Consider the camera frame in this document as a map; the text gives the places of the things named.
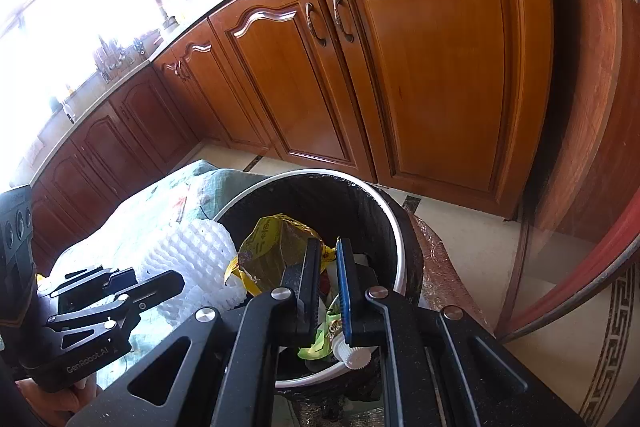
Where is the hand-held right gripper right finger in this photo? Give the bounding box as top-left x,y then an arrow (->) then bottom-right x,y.
335,237 -> 588,427

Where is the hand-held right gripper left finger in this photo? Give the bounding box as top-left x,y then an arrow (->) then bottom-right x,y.
75,237 -> 323,427

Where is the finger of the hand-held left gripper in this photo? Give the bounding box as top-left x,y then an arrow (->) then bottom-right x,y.
47,270 -> 186,333
37,263 -> 138,303

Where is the yellow green snack packet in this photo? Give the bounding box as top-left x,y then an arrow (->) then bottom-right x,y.
224,214 -> 337,298

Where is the white foam net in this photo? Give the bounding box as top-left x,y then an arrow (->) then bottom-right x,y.
136,219 -> 248,313

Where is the green pouch with white cap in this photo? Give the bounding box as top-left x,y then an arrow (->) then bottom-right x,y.
297,294 -> 372,370

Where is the white trash bin black liner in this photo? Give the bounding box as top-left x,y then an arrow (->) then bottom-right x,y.
210,167 -> 428,427

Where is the person's left hand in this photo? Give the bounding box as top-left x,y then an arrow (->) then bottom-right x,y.
16,377 -> 102,427

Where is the plastic wrapped brown stool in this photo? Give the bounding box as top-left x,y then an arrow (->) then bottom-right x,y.
407,209 -> 497,335

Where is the wooden kitchen cabinet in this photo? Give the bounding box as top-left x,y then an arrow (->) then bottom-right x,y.
30,0 -> 551,268

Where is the metal cabinet handle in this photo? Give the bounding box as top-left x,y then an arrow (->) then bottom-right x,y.
331,0 -> 355,42
305,2 -> 328,46

